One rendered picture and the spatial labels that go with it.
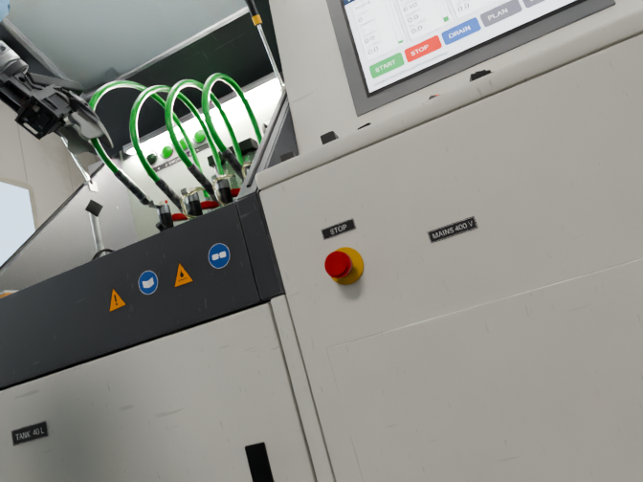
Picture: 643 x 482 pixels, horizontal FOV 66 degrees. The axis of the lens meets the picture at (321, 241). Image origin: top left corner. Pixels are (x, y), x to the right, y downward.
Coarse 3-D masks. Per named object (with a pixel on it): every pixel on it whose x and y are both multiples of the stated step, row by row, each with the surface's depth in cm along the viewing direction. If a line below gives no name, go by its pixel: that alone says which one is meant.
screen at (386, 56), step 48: (336, 0) 108; (384, 0) 102; (432, 0) 97; (480, 0) 92; (528, 0) 88; (576, 0) 85; (384, 48) 98; (432, 48) 94; (480, 48) 89; (384, 96) 95
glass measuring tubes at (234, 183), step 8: (240, 144) 134; (248, 144) 133; (256, 144) 136; (232, 152) 135; (248, 152) 134; (208, 160) 137; (224, 160) 136; (216, 168) 137; (224, 168) 138; (232, 168) 136; (232, 184) 135; (240, 184) 136
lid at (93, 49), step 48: (48, 0) 122; (96, 0) 122; (144, 0) 123; (192, 0) 124; (240, 0) 124; (48, 48) 131; (96, 48) 132; (144, 48) 132; (192, 48) 131; (240, 48) 132; (192, 96) 143
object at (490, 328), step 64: (320, 0) 111; (640, 0) 80; (320, 64) 105; (576, 64) 60; (640, 64) 57; (320, 128) 99; (448, 128) 65; (512, 128) 62; (576, 128) 59; (640, 128) 57; (320, 192) 70; (384, 192) 67; (448, 192) 64; (512, 192) 61; (576, 192) 58; (640, 192) 56; (320, 256) 69; (384, 256) 66; (448, 256) 63; (512, 256) 60; (576, 256) 58; (640, 256) 56; (320, 320) 68; (384, 320) 65; (448, 320) 62; (512, 320) 59; (576, 320) 57; (640, 320) 55; (320, 384) 67; (384, 384) 64; (448, 384) 61; (512, 384) 59; (576, 384) 56; (640, 384) 54; (384, 448) 63; (448, 448) 61; (512, 448) 58; (576, 448) 56; (640, 448) 54
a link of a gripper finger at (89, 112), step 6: (72, 96) 94; (72, 102) 94; (78, 102) 94; (84, 102) 94; (72, 108) 94; (78, 108) 94; (84, 108) 94; (90, 108) 95; (90, 114) 95; (96, 114) 96; (96, 120) 96
